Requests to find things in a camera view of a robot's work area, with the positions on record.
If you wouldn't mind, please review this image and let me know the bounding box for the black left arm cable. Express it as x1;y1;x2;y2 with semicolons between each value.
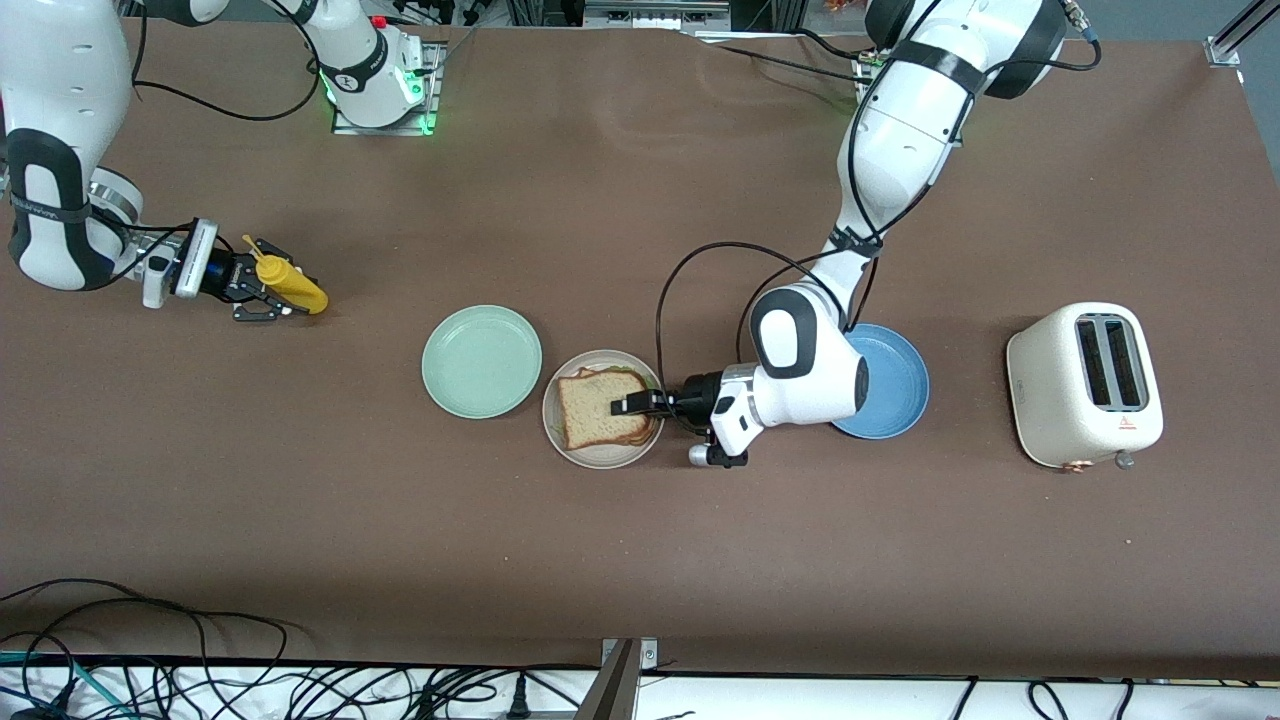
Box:
655;0;1103;433

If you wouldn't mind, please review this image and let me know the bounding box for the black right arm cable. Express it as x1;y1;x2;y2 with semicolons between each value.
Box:
100;0;326;291

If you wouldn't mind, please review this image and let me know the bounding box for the small metal bracket plate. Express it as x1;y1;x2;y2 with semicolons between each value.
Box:
600;637;661;671

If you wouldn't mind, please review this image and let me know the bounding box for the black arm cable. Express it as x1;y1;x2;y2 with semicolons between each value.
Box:
100;0;326;291
655;0;1103;433

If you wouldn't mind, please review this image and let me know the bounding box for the grey equipment box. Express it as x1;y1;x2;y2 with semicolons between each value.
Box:
583;0;733;31

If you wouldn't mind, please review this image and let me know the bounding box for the beige plate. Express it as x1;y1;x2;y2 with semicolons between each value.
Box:
543;349;668;471

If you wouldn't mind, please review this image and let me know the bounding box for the teal floor cable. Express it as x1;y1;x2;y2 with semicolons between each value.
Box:
0;652;131;717

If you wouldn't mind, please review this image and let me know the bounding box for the white two-slot toaster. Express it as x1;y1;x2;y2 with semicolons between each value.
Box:
1006;302;1166;473

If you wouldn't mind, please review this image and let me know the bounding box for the mint green plate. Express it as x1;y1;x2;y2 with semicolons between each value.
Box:
421;304;544;420

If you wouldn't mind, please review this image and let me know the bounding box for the aluminium profile beam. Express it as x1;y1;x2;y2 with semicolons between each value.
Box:
575;640;641;720

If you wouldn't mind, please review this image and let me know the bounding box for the yellow mustard squeeze bottle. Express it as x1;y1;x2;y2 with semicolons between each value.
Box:
243;235;329;316

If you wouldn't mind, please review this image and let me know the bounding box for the aluminium frame rail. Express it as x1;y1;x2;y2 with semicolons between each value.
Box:
1205;0;1280;69

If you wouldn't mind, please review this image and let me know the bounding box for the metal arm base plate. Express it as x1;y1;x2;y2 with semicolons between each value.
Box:
330;42;443;136

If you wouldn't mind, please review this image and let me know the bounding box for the brown toast bread slice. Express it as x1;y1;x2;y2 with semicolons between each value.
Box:
557;368;656;451
565;372;663;451

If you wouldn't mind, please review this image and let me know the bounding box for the blue plate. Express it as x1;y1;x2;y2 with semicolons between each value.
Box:
830;323;931;441

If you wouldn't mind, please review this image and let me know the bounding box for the thin black base cable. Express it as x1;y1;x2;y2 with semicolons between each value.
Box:
715;45;863;87
795;28;869;63

